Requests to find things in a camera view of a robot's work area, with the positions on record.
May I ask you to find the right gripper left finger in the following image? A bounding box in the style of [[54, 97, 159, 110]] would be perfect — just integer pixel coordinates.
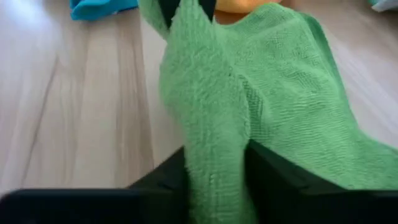
[[124, 146, 190, 224]]

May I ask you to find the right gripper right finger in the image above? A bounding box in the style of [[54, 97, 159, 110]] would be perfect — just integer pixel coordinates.
[[245, 141, 358, 224]]

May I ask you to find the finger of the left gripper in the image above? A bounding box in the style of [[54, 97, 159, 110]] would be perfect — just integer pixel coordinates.
[[198, 0, 217, 23], [158, 0, 181, 29]]

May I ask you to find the orange microfiber towel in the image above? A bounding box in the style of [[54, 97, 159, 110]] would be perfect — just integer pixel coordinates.
[[214, 0, 282, 14]]

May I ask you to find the blue microfiber towel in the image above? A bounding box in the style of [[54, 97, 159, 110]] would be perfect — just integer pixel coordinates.
[[68, 0, 139, 22]]

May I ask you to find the bright green microfiber towel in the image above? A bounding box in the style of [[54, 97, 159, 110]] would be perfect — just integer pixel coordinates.
[[138, 0, 398, 224]]

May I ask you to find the pale green microfiber towel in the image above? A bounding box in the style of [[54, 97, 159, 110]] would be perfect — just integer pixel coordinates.
[[366, 0, 398, 12]]

